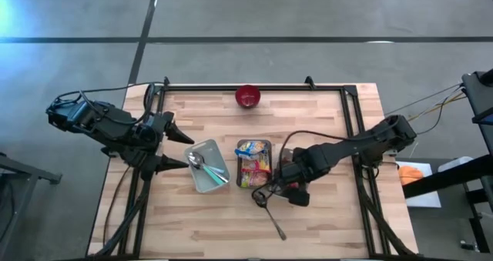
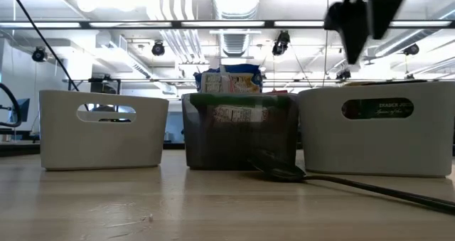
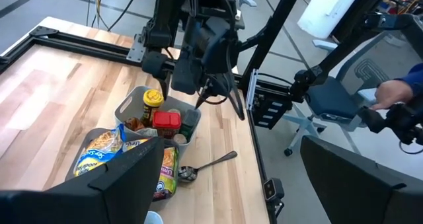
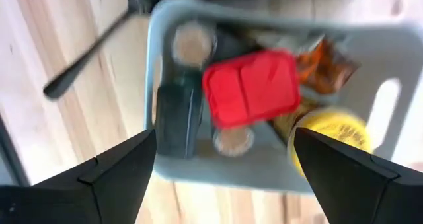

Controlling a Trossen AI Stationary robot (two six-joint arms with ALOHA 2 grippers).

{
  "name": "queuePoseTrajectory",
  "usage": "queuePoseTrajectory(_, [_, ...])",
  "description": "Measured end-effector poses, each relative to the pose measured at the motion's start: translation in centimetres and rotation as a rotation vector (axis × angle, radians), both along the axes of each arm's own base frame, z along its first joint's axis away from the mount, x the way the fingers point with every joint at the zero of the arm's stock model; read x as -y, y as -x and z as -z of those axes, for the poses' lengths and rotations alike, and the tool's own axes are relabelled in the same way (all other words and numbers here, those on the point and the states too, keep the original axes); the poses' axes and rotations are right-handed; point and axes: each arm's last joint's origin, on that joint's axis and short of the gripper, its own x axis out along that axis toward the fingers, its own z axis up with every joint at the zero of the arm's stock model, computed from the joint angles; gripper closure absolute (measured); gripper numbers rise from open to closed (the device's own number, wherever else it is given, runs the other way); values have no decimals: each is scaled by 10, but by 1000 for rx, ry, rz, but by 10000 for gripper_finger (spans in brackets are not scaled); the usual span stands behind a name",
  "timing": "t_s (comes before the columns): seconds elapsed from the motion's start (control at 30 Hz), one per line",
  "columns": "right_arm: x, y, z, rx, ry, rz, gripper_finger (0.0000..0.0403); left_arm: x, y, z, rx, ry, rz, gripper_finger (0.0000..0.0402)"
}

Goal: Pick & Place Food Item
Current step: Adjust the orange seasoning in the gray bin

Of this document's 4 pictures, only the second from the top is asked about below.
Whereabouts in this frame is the dark green box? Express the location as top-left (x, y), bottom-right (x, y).
top-left (341, 97), bottom-right (414, 120)

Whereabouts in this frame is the yellow and blue ramen packet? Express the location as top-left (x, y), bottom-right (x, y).
top-left (193, 63), bottom-right (264, 94)

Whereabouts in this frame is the dark metal spoon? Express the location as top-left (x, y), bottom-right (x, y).
top-left (247, 149), bottom-right (455, 215)

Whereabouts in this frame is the light grey plastic bin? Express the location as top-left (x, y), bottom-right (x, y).
top-left (38, 89), bottom-right (170, 171)
top-left (297, 80), bottom-right (455, 178)

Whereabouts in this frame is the long ceiling light strip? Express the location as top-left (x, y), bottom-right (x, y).
top-left (0, 19), bottom-right (455, 29)

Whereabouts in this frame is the dark grey plastic bin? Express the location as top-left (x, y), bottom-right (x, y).
top-left (181, 92), bottom-right (300, 171)

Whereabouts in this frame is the person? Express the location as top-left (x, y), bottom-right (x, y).
top-left (90, 105), bottom-right (118, 113)

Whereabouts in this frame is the background computer monitor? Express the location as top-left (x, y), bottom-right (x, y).
top-left (9, 97), bottom-right (31, 123)

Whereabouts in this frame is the white ventilation duct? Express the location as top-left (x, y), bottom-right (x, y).
top-left (213, 0), bottom-right (262, 57)

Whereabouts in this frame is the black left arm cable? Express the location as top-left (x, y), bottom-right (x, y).
top-left (0, 0), bottom-right (90, 129)

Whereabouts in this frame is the black aluminium rig frame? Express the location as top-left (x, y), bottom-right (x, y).
top-left (0, 140), bottom-right (42, 157)

